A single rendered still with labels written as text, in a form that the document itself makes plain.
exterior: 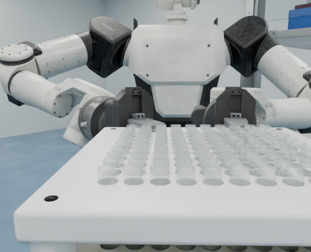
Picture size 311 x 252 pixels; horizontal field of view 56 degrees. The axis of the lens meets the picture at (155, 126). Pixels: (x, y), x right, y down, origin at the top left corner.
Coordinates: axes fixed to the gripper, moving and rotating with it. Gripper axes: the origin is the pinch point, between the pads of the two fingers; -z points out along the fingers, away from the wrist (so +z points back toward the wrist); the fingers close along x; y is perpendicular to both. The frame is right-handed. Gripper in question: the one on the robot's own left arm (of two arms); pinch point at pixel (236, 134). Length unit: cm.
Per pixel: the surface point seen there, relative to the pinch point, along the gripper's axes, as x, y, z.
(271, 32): -25, -20, 80
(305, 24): -27, -31, 76
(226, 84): -1, -32, 472
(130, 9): -154, 161, 582
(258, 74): -9, -16, 81
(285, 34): -24, -24, 77
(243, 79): -8, -11, 81
